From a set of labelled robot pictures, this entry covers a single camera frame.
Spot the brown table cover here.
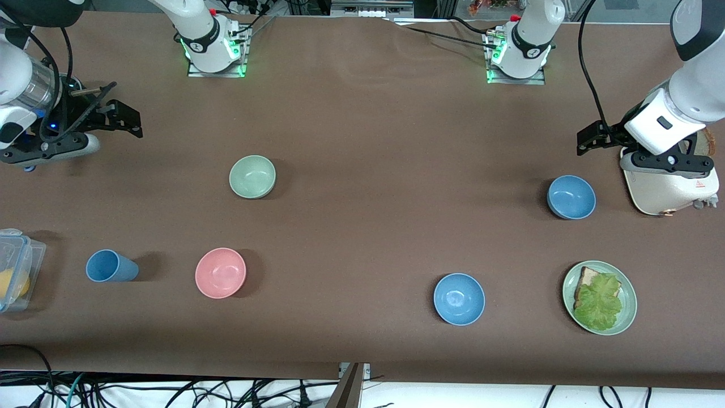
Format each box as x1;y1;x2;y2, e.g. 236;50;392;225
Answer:
0;10;725;390

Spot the green plate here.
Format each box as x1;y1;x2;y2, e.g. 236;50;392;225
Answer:
562;260;638;336

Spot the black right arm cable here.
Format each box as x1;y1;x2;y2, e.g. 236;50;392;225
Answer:
0;11;75;138

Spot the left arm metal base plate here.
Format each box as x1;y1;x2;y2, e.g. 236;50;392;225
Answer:
486;28;547;86

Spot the yellow round food item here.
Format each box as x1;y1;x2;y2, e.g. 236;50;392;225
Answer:
0;269;31;301

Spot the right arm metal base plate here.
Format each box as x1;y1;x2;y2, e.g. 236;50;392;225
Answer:
187;23;251;78

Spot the green bowl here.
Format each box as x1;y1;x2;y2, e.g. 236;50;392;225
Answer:
229;155;277;199

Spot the green lettuce leaf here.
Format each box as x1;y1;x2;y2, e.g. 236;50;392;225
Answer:
573;273;624;332

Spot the blue bowl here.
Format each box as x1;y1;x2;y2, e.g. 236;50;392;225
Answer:
547;175;596;220
433;273;486;326

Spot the pink bowl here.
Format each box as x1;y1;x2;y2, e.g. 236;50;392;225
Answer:
195;248;247;299

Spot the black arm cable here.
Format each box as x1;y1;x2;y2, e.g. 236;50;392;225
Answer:
0;11;75;138
578;0;613;134

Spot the clear plastic container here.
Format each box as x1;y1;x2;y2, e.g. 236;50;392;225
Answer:
0;228;47;313

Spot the dark angled beam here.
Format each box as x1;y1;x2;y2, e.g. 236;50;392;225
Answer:
325;363;364;408

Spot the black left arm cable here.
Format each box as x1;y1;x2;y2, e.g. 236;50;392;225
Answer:
578;0;613;134

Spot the teal cable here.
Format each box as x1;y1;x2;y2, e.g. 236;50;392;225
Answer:
63;373;87;408

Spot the blue cup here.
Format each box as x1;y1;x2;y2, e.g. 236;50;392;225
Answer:
86;249;139;283

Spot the cream white toaster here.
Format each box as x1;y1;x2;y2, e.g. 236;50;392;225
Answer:
620;144;720;217

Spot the bread slice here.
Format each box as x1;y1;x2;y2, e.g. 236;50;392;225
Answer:
574;266;621;310

